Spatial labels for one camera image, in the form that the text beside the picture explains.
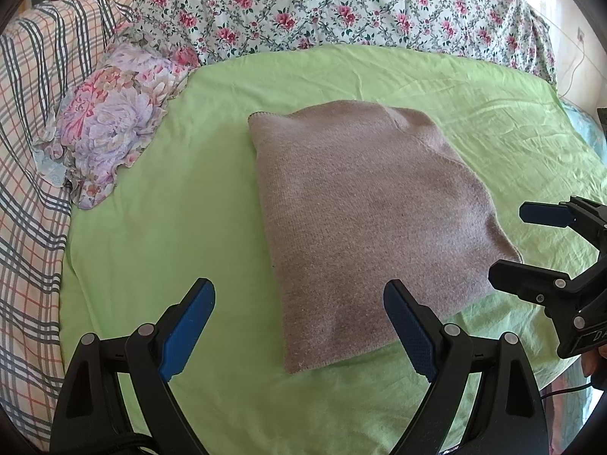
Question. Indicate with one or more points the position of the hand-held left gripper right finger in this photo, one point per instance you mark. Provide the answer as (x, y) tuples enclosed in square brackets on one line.
[(412, 336)]

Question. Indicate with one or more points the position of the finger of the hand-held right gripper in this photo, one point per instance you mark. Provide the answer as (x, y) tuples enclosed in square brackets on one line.
[(545, 213), (526, 279)]

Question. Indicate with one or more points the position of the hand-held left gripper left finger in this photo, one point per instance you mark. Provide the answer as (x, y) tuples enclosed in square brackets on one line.
[(185, 331)]

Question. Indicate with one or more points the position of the beige knit sweater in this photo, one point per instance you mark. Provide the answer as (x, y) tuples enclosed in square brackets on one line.
[(370, 227)]

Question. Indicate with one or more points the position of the person's right hand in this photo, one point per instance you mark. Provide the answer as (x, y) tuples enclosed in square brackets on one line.
[(596, 360)]

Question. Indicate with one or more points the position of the light green bed sheet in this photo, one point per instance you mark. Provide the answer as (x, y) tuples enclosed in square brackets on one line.
[(199, 246)]

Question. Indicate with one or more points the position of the plaid blanket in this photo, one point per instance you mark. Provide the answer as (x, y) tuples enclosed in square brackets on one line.
[(28, 175)]

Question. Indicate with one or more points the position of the floral ruffled pillow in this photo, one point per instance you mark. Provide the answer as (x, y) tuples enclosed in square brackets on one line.
[(114, 118)]

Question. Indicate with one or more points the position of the floral quilt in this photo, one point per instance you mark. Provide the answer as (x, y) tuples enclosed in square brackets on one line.
[(332, 4)]

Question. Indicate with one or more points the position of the white wall outlet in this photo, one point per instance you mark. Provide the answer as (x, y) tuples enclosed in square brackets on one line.
[(580, 34)]

